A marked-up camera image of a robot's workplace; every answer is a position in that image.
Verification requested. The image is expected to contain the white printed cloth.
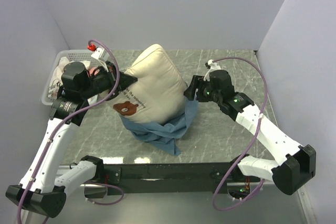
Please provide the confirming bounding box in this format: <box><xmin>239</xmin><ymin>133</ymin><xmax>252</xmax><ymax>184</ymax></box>
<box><xmin>47</xmin><ymin>56</ymin><xmax>91</xmax><ymax>99</ymax></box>

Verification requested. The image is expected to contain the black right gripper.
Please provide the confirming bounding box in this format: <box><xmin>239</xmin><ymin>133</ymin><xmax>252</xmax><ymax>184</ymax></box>
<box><xmin>183</xmin><ymin>75</ymin><xmax>222</xmax><ymax>104</ymax></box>

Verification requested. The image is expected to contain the black base beam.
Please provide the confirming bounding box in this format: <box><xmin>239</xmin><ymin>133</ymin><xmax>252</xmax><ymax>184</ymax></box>
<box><xmin>83</xmin><ymin>163</ymin><xmax>253</xmax><ymax>199</ymax></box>

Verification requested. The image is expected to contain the cream pillow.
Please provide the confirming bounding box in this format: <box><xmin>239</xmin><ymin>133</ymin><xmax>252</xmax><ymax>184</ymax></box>
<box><xmin>107</xmin><ymin>44</ymin><xmax>187</xmax><ymax>124</ymax></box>

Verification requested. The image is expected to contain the blue pillowcase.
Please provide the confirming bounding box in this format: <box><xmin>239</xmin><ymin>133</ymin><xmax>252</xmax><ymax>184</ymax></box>
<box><xmin>120</xmin><ymin>100</ymin><xmax>199</xmax><ymax>156</ymax></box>

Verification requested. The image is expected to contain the aluminium rail frame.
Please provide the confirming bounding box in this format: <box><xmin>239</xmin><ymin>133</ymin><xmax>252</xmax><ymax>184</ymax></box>
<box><xmin>15</xmin><ymin>108</ymin><xmax>317</xmax><ymax>224</ymax></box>

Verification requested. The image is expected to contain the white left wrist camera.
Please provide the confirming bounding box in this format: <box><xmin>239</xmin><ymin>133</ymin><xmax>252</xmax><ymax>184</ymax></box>
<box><xmin>87</xmin><ymin>44</ymin><xmax>109</xmax><ymax>70</ymax></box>

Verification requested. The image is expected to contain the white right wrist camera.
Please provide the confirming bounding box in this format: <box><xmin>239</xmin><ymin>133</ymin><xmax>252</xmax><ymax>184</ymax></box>
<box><xmin>203</xmin><ymin>59</ymin><xmax>221</xmax><ymax>81</ymax></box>

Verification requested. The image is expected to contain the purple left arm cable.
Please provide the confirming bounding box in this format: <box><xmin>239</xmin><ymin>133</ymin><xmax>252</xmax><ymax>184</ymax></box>
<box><xmin>16</xmin><ymin>39</ymin><xmax>124</xmax><ymax>224</ymax></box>

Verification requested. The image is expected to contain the white plastic basket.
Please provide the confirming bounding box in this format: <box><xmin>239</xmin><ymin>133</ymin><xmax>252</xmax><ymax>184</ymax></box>
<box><xmin>41</xmin><ymin>50</ymin><xmax>99</xmax><ymax>105</ymax></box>

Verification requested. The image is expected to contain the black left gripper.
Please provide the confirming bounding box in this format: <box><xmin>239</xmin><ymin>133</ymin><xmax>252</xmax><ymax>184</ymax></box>
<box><xmin>81</xmin><ymin>61</ymin><xmax>138</xmax><ymax>99</ymax></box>

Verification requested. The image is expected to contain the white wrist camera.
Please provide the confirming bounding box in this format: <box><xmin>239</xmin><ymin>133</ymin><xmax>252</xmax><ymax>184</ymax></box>
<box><xmin>87</xmin><ymin>44</ymin><xmax>109</xmax><ymax>70</ymax></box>
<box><xmin>203</xmin><ymin>59</ymin><xmax>221</xmax><ymax>81</ymax></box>

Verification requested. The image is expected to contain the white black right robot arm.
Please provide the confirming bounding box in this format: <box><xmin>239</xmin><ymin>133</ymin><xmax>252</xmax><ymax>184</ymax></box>
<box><xmin>184</xmin><ymin>70</ymin><xmax>316</xmax><ymax>195</ymax></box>

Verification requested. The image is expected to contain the pink cloth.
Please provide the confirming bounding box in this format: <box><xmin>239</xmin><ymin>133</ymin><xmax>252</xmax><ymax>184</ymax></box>
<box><xmin>89</xmin><ymin>67</ymin><xmax>101</xmax><ymax>78</ymax></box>

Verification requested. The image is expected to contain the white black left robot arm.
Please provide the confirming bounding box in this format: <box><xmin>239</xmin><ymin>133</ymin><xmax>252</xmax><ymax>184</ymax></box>
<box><xmin>6</xmin><ymin>62</ymin><xmax>137</xmax><ymax>218</ymax></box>

